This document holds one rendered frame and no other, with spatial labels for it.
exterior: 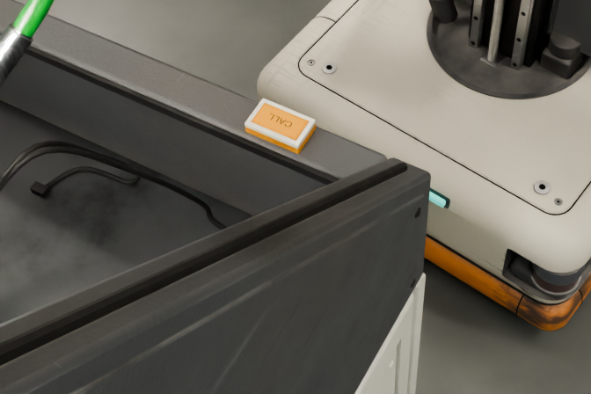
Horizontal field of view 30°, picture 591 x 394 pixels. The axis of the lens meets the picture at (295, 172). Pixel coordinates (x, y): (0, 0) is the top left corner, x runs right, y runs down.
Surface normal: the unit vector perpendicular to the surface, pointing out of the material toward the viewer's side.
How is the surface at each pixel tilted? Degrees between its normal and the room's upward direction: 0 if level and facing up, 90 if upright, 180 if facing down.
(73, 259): 0
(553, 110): 0
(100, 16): 0
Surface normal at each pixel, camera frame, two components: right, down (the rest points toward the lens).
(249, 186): -0.49, 0.73
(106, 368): 0.87, 0.38
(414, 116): -0.05, -0.57
